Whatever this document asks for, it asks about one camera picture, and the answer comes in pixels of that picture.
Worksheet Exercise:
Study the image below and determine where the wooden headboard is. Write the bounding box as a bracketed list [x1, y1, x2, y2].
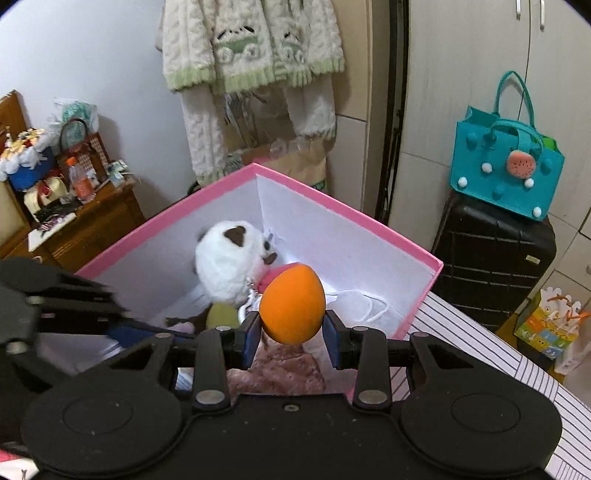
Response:
[0, 90, 31, 153]

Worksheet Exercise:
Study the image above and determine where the brown woven handbag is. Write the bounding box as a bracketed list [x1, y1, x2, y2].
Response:
[55, 119, 112, 181]

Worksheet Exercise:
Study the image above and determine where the pink storage box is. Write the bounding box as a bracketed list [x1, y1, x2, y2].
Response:
[74, 162, 444, 402]

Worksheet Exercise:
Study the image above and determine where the brown paper bag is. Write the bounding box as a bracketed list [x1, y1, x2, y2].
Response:
[222, 92, 334, 195]

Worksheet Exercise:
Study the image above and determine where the orange soft ball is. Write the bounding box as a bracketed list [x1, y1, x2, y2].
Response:
[259, 262, 326, 344]

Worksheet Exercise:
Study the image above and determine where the blue flower basket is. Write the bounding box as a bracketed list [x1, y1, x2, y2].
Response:
[0, 127, 56, 192]

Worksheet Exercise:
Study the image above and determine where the beige wardrobe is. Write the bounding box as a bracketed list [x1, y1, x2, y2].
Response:
[335, 0, 591, 301]

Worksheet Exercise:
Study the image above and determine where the black suitcase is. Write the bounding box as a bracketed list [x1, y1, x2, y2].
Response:
[430, 189, 557, 333]

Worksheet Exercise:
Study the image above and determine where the striped bed sheet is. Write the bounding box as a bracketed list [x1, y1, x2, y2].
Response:
[390, 291, 591, 480]

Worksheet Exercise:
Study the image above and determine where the white notebook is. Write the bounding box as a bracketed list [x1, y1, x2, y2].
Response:
[28, 215, 77, 252]

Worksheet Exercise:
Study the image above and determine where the white paper bag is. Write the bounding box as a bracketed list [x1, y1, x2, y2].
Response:
[553, 339, 585, 376]

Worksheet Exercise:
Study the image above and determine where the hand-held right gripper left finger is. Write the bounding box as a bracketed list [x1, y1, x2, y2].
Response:
[99, 314, 262, 412]

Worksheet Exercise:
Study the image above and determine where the cream fleece jacket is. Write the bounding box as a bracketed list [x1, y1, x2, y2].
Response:
[154, 0, 346, 188]

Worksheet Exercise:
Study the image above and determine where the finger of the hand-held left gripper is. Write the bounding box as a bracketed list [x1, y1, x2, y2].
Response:
[28, 270, 199, 347]

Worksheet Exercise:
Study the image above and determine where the white plush bird toy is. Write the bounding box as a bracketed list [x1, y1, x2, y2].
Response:
[165, 220, 279, 329]

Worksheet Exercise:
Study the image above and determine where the green soft ball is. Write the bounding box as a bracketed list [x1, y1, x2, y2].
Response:
[205, 302, 242, 331]

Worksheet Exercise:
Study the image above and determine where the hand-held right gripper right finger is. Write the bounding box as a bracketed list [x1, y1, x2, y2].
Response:
[322, 310, 485, 412]

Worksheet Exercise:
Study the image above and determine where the white teal plastic bag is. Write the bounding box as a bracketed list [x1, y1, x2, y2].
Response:
[46, 98, 100, 137]

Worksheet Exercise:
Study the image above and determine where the colourful gift bag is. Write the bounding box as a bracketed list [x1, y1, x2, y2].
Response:
[513, 286, 591, 361]

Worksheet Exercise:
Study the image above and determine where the pink mottled plush cloth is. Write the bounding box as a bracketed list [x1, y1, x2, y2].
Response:
[225, 339, 328, 397]

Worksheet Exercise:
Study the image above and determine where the wooden cabinet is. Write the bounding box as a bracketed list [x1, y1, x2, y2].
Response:
[0, 175, 146, 273]

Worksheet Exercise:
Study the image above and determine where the orange drink bottle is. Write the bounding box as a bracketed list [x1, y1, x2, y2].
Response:
[65, 157, 98, 205]

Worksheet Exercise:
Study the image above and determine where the teal felt handbag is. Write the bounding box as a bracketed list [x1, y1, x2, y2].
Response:
[450, 70, 566, 223]

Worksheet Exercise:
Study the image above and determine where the cream ribbon bow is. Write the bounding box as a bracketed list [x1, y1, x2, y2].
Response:
[23, 180, 65, 214]

